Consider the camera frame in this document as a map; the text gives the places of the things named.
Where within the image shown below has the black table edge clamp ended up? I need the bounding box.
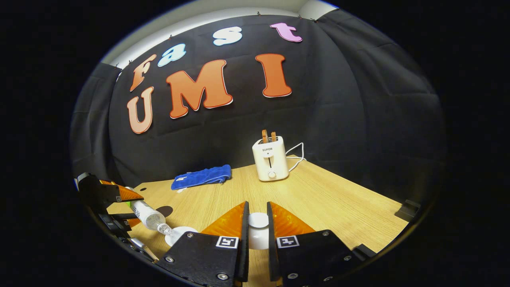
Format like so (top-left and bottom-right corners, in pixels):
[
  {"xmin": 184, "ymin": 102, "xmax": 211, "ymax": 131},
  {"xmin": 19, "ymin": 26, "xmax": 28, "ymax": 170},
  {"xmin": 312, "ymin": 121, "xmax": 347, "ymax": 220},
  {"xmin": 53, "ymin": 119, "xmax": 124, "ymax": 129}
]
[
  {"xmin": 394, "ymin": 199, "xmax": 421, "ymax": 218},
  {"xmin": 353, "ymin": 243, "xmax": 377, "ymax": 258}
]

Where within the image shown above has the white toaster cable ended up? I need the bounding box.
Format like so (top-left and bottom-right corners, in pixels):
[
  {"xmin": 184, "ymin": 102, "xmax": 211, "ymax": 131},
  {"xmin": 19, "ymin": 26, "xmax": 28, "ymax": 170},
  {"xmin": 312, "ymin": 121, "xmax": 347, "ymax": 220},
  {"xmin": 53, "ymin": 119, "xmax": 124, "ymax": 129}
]
[{"xmin": 285, "ymin": 142, "xmax": 306, "ymax": 173}]

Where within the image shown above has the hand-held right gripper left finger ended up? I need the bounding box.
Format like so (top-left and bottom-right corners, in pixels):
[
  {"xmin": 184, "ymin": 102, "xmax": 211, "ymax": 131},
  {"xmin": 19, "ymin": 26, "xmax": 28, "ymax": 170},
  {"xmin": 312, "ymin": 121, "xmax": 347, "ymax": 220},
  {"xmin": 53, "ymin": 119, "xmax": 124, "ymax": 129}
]
[{"xmin": 155, "ymin": 201, "xmax": 250, "ymax": 287}]

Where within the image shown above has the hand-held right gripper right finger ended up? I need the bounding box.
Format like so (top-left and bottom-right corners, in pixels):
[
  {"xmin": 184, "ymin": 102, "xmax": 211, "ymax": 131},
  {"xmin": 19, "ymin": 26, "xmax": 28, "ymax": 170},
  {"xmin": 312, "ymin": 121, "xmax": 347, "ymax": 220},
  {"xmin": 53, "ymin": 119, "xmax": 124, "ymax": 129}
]
[{"xmin": 267, "ymin": 201, "xmax": 363, "ymax": 287}]

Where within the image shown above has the blue towel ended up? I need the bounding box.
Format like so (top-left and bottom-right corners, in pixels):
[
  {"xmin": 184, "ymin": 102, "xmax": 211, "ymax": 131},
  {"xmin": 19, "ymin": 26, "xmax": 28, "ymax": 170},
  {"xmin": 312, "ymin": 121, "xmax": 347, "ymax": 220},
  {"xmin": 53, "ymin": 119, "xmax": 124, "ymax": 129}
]
[{"xmin": 171, "ymin": 164, "xmax": 232, "ymax": 191}]

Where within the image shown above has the white toaster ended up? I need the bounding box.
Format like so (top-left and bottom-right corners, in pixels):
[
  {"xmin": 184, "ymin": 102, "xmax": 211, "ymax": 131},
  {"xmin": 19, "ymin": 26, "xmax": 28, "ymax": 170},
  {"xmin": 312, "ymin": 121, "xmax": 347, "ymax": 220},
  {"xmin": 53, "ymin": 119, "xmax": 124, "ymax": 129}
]
[{"xmin": 252, "ymin": 136, "xmax": 290, "ymax": 182}]

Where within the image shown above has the white teacup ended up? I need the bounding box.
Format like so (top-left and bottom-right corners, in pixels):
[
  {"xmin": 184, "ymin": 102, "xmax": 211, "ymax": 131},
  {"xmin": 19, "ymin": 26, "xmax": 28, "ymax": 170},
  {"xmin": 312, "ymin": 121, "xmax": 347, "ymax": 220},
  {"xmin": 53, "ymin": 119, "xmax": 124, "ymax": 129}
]
[{"xmin": 165, "ymin": 226, "xmax": 198, "ymax": 247}]

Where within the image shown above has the black backdrop cloth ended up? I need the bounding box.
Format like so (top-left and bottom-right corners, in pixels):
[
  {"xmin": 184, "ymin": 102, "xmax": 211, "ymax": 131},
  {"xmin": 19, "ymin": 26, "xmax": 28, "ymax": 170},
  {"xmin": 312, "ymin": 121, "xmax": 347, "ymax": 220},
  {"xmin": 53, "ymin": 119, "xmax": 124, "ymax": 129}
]
[{"xmin": 70, "ymin": 8, "xmax": 447, "ymax": 204}]

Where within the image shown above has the clear water bottle green label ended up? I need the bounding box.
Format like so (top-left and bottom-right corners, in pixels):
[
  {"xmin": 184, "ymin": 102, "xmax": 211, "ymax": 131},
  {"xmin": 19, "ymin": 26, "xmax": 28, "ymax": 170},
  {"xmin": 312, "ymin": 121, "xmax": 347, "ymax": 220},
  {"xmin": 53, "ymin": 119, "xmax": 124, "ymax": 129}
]
[{"xmin": 126, "ymin": 187, "xmax": 173, "ymax": 236}]

